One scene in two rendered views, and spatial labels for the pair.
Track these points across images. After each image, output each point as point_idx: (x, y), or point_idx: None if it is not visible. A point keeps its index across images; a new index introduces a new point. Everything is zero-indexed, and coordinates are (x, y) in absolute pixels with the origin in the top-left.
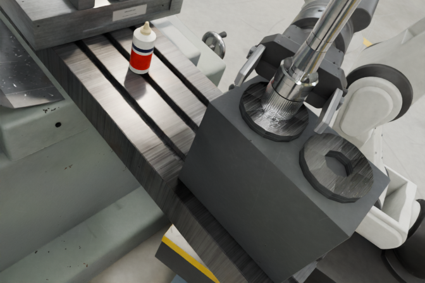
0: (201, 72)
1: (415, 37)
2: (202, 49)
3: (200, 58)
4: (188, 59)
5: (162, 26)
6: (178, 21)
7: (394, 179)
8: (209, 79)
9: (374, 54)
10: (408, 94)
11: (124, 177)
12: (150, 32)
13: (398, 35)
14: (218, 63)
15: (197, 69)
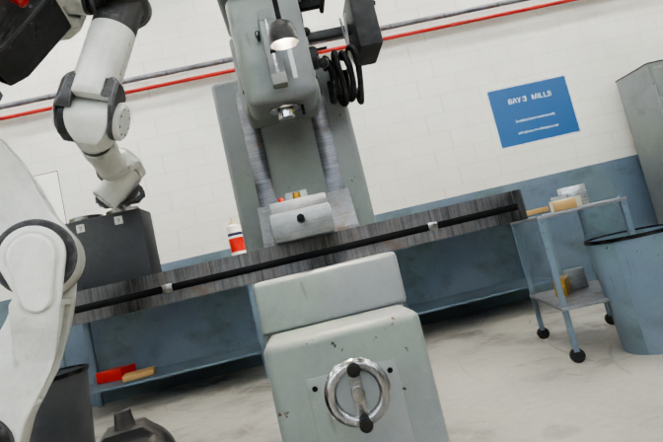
0: (206, 261)
1: (43, 191)
2: (305, 333)
3: (292, 334)
4: (224, 257)
5: (305, 271)
6: (376, 318)
7: None
8: (197, 263)
9: (66, 227)
10: None
11: None
12: (229, 223)
13: (47, 206)
14: (270, 342)
15: (211, 260)
